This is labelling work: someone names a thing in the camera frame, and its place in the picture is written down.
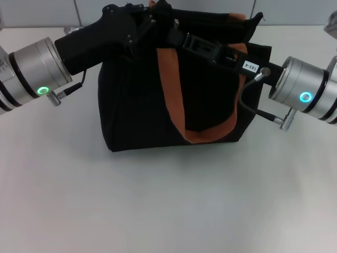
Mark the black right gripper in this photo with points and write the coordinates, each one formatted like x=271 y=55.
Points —
x=226 y=56

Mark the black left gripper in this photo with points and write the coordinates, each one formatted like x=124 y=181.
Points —
x=97 y=39

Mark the white and silver right robot arm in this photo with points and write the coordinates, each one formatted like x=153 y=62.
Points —
x=302 y=79

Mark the white and silver left robot arm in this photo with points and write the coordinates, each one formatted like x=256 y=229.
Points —
x=29 y=71

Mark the silver plug on left gripper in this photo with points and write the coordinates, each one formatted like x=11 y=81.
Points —
x=73 y=29

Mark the silver left camera mount bracket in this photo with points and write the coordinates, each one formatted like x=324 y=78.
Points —
x=5 y=63

